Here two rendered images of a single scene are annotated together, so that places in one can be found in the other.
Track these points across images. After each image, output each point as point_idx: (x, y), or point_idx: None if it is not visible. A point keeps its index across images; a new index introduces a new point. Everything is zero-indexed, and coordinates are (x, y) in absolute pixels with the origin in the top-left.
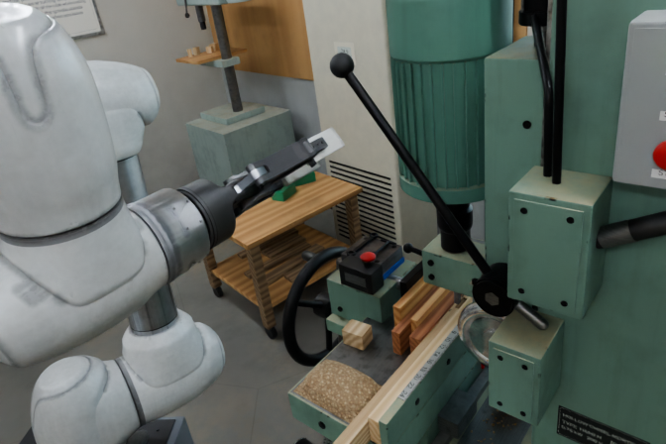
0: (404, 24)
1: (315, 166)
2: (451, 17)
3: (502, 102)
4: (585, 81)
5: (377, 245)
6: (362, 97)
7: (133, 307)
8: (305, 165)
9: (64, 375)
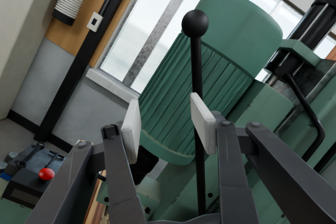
0: (242, 27)
1: (140, 127)
2: (270, 46)
3: (257, 115)
4: (328, 134)
5: (45, 155)
6: (199, 67)
7: None
8: (138, 124)
9: None
